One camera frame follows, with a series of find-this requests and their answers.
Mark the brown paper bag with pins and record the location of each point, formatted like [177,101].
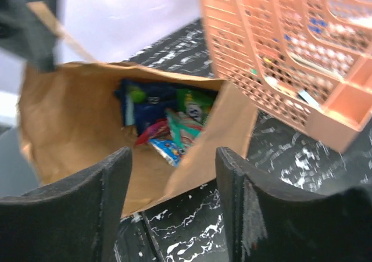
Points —
[69,119]

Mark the teal snack packet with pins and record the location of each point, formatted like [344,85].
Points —
[183,128]

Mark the blue candy packet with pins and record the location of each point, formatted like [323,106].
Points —
[168,150]

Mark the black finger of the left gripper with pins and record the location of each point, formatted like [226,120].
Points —
[25,35]

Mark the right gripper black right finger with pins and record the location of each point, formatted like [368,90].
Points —
[267,219]

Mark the yellow green fruit snack bag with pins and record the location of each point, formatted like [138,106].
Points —
[195,104]

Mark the red snack packet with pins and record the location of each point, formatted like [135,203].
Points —
[158,130]

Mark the peach plastic file organizer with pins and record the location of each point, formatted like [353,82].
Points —
[305,62]

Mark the dark blue chips bag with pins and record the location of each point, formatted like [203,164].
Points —
[142,104]

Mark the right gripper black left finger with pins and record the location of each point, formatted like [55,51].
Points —
[73,219]

